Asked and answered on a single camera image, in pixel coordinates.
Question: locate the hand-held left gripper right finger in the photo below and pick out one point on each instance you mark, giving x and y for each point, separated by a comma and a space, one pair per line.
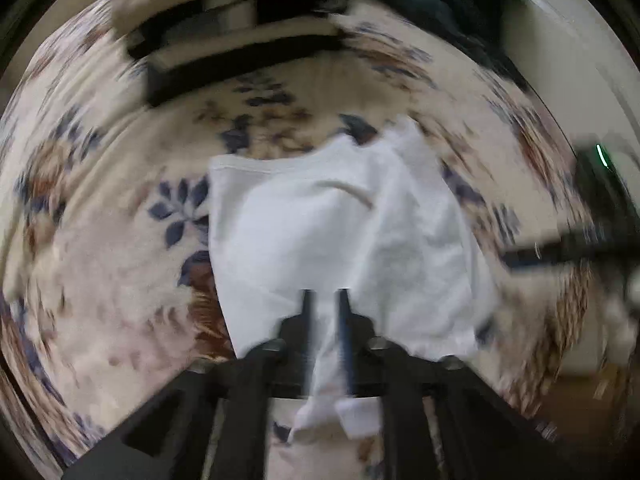
415, 395

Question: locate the white headboard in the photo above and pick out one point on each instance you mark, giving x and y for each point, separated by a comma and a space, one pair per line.
565, 50

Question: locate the floral bed sheet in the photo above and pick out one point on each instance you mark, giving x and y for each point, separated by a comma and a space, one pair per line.
100, 260

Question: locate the white t-shirt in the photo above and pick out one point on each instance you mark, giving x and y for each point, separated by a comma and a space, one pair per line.
300, 210

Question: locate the teal plush blanket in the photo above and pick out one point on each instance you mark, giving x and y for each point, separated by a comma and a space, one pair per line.
450, 5

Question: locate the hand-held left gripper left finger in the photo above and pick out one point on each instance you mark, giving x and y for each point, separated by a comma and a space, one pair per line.
240, 385

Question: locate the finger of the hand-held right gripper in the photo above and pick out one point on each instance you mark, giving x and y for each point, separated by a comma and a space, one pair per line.
545, 256

